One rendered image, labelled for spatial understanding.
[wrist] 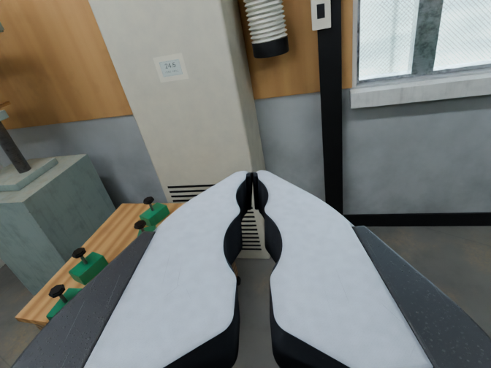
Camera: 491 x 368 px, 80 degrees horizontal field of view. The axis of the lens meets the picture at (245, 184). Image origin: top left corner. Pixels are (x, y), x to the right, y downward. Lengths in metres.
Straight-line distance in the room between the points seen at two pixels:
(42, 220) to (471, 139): 2.12
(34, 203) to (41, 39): 0.87
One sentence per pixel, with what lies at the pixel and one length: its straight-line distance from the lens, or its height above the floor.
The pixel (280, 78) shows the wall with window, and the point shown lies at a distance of 1.52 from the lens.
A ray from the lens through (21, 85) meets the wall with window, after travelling 2.25.
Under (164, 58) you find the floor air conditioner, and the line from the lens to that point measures 1.34.
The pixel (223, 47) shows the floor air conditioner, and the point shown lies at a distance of 1.24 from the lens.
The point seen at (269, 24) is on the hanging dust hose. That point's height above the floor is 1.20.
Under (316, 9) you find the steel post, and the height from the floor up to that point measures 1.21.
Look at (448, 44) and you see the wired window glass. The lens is 1.68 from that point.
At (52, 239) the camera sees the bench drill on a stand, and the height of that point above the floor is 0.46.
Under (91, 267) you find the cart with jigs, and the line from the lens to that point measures 1.27.
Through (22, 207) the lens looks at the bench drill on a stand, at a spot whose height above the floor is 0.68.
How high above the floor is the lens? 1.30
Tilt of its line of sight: 31 degrees down
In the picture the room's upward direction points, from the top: 12 degrees counter-clockwise
